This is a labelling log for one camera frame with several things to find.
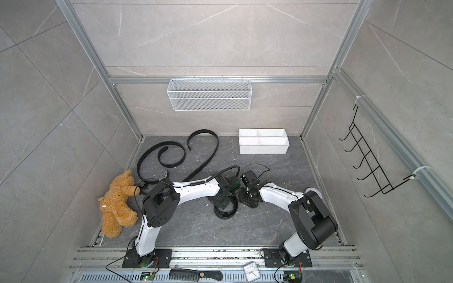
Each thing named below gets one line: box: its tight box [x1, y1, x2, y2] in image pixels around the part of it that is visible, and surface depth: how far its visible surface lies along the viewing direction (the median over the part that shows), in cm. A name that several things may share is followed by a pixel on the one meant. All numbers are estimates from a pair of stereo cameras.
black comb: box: [168, 268, 224, 282], surface depth 71 cm
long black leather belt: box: [208, 196, 239, 220], surface depth 86 cm
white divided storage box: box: [238, 128, 290, 154], surface depth 114 cm
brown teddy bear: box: [97, 170, 141, 239], surface depth 79 cm
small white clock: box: [243, 260, 262, 283], surface depth 70 cm
